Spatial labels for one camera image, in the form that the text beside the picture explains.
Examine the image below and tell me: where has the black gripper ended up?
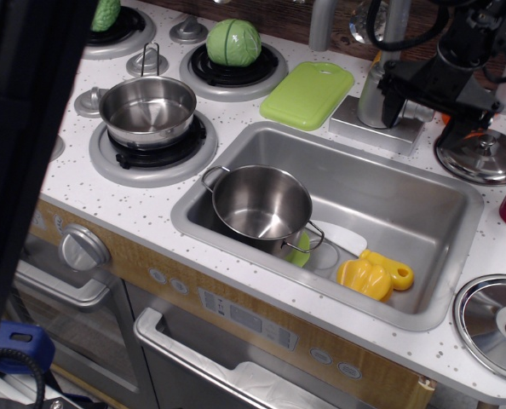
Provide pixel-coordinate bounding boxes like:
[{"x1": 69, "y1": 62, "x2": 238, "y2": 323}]
[{"x1": 378, "y1": 37, "x2": 503, "y2": 148}]

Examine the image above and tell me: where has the silver faucet lever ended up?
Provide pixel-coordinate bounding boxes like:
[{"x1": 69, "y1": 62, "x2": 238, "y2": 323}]
[{"x1": 400, "y1": 100, "x2": 434, "y2": 123}]

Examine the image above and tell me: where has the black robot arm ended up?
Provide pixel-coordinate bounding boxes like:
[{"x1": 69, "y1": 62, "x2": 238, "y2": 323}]
[{"x1": 365, "y1": 1, "x2": 506, "y2": 147}]

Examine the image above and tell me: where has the orange toy carrot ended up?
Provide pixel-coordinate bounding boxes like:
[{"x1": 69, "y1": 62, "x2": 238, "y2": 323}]
[{"x1": 440, "y1": 113, "x2": 451, "y2": 125}]

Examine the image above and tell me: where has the silver toy faucet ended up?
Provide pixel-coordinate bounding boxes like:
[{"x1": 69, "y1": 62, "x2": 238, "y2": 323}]
[{"x1": 328, "y1": 0, "x2": 435, "y2": 157}]

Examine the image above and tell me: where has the steel lid upper right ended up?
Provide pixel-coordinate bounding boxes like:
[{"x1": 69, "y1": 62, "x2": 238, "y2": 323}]
[{"x1": 434, "y1": 130, "x2": 506, "y2": 186}]

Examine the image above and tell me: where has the steel lid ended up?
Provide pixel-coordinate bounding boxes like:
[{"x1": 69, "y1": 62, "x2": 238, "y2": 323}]
[
  {"x1": 453, "y1": 274, "x2": 506, "y2": 379},
  {"x1": 434, "y1": 130, "x2": 506, "y2": 186}
]

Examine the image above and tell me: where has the silver sink basin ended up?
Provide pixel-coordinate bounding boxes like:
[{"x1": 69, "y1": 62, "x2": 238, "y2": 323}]
[{"x1": 171, "y1": 121, "x2": 484, "y2": 331}]

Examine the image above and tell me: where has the silver slotted spoon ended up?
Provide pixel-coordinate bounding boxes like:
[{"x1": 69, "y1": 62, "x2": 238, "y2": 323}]
[{"x1": 349, "y1": 8, "x2": 371, "y2": 44}]

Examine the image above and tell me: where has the green cutting board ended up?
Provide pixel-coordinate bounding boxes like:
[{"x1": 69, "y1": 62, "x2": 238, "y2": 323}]
[{"x1": 260, "y1": 61, "x2": 354, "y2": 131}]

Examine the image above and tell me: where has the grey pipe at back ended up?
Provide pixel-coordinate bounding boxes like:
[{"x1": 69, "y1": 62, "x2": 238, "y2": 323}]
[{"x1": 308, "y1": 0, "x2": 337, "y2": 52}]

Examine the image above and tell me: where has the yellow toy knife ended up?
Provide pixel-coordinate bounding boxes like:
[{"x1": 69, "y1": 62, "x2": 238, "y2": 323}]
[{"x1": 313, "y1": 221, "x2": 415, "y2": 291}]

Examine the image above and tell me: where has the yellow toy bell pepper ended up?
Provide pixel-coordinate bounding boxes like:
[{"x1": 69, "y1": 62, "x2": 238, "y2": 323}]
[{"x1": 336, "y1": 259, "x2": 394, "y2": 302}]

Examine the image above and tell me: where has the steel pot in sink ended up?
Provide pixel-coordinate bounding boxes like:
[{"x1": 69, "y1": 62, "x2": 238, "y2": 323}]
[{"x1": 201, "y1": 164, "x2": 325, "y2": 259}]

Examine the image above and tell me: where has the green toy plate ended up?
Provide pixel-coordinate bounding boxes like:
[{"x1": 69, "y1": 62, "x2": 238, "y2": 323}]
[{"x1": 285, "y1": 232, "x2": 310, "y2": 268}]

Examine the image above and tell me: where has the back right stove burner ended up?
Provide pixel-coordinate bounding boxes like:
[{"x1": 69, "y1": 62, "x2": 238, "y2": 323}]
[{"x1": 179, "y1": 43, "x2": 288, "y2": 102}]

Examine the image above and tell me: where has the stove burner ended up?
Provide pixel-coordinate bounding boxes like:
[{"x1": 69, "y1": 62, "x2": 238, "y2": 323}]
[
  {"x1": 82, "y1": 6, "x2": 156, "y2": 60},
  {"x1": 179, "y1": 43, "x2": 288, "y2": 102},
  {"x1": 89, "y1": 112, "x2": 218, "y2": 188}
]

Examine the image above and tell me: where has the green toy cabbage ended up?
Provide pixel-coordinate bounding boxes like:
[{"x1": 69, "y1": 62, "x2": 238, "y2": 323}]
[{"x1": 206, "y1": 19, "x2": 262, "y2": 67}]

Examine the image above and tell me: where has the steel lid lower right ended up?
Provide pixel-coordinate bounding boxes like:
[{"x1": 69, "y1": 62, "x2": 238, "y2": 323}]
[{"x1": 453, "y1": 274, "x2": 506, "y2": 379}]

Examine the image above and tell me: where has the silver stove knob top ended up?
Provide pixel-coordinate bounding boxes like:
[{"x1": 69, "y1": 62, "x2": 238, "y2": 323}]
[{"x1": 170, "y1": 15, "x2": 208, "y2": 44}]

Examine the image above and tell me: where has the silver stove knob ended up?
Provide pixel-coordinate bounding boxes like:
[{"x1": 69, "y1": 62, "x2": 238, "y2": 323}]
[
  {"x1": 126, "y1": 47, "x2": 169, "y2": 77},
  {"x1": 170, "y1": 15, "x2": 208, "y2": 44},
  {"x1": 73, "y1": 87, "x2": 108, "y2": 118}
]

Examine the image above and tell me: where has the front stove burner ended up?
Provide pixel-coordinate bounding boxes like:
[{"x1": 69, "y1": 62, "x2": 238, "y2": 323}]
[{"x1": 89, "y1": 112, "x2": 218, "y2": 188}]

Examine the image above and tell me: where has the steel pot on burner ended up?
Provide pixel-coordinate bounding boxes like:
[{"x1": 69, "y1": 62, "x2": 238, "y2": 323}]
[{"x1": 100, "y1": 42, "x2": 197, "y2": 150}]

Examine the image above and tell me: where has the silver stove knob middle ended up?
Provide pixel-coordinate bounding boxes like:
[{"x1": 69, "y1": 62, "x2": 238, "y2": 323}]
[{"x1": 126, "y1": 47, "x2": 169, "y2": 77}]

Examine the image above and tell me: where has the back left stove burner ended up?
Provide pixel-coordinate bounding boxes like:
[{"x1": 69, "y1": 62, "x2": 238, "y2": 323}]
[{"x1": 82, "y1": 6, "x2": 156, "y2": 60}]

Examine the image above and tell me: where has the dark green toy vegetable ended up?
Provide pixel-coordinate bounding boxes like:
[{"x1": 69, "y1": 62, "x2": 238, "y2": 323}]
[{"x1": 90, "y1": 0, "x2": 121, "y2": 32}]

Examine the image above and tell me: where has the silver stove knob left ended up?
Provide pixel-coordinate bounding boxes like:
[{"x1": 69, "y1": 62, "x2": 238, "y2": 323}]
[{"x1": 73, "y1": 87, "x2": 108, "y2": 118}]

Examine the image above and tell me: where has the silver oven knob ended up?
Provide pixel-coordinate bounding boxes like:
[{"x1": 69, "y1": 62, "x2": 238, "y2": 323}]
[{"x1": 58, "y1": 223, "x2": 111, "y2": 272}]

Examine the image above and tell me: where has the blue clamp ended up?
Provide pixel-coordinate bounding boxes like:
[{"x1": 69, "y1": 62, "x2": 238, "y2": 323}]
[{"x1": 0, "y1": 320, "x2": 55, "y2": 374}]

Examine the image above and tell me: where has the silver dishwasher door handle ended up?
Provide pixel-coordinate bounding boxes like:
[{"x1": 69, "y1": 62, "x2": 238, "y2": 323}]
[{"x1": 133, "y1": 307, "x2": 279, "y2": 409}]

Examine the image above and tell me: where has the black foreground post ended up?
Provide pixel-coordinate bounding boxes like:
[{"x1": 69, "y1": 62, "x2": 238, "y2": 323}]
[{"x1": 0, "y1": 1, "x2": 96, "y2": 321}]

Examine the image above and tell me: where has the silver oven door handle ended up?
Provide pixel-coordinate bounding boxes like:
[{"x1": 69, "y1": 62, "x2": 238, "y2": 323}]
[{"x1": 15, "y1": 253, "x2": 112, "y2": 309}]

